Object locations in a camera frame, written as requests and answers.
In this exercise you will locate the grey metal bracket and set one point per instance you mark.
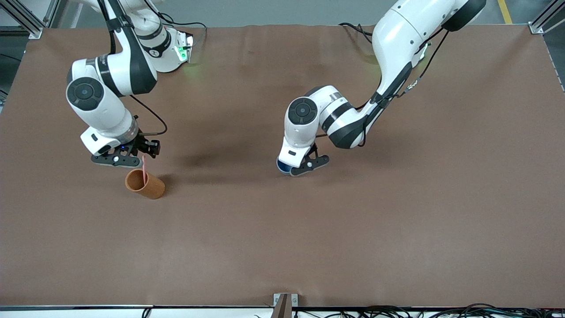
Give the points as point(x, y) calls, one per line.
point(295, 300)

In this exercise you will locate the blue cup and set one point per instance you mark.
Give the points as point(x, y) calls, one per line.
point(281, 167)

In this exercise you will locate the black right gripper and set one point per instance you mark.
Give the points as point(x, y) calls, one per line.
point(140, 142)

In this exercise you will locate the pink straw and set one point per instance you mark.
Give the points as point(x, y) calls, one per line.
point(145, 170)

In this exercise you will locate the aluminium frame profile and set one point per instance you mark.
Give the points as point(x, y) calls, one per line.
point(26, 17)
point(545, 20)

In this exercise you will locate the orange brown cup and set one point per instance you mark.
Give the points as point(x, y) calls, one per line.
point(152, 190)

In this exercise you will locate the white table edge rail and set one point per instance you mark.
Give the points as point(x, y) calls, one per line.
point(66, 312)

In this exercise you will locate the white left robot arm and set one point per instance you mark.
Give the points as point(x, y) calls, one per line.
point(397, 39)

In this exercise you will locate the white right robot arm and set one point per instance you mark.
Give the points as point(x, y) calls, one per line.
point(101, 106)

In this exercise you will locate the brown table cover sheet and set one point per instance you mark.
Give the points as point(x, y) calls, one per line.
point(282, 243)

